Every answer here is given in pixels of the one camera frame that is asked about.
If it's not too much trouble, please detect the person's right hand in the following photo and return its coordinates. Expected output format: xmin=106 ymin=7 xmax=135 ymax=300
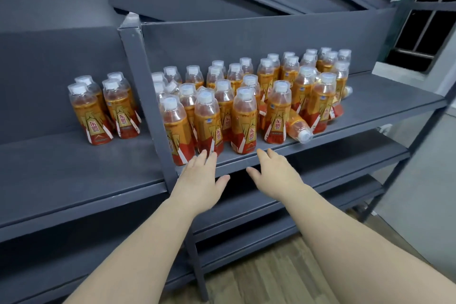
xmin=246 ymin=148 xmax=307 ymax=203

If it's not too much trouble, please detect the person's left hand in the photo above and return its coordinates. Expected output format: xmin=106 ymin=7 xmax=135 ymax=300
xmin=170 ymin=149 xmax=231 ymax=218

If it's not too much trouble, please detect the person's right forearm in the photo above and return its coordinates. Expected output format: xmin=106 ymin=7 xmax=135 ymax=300
xmin=283 ymin=186 xmax=456 ymax=304

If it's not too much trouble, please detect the person's left forearm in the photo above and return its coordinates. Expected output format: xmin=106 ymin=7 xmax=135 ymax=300
xmin=64 ymin=198 xmax=196 ymax=304

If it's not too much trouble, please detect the group of orange drink bottles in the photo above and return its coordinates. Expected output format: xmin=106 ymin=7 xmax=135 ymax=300
xmin=151 ymin=47 xmax=353 ymax=167

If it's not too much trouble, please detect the dark grey shelf unit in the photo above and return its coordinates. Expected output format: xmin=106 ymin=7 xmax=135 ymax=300
xmin=107 ymin=0 xmax=456 ymax=303
xmin=0 ymin=0 xmax=179 ymax=304

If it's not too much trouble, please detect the orange drink bottle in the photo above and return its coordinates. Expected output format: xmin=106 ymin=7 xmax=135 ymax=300
xmin=107 ymin=71 xmax=139 ymax=115
xmin=102 ymin=78 xmax=142 ymax=140
xmin=74 ymin=75 xmax=108 ymax=117
xmin=68 ymin=83 xmax=115 ymax=146

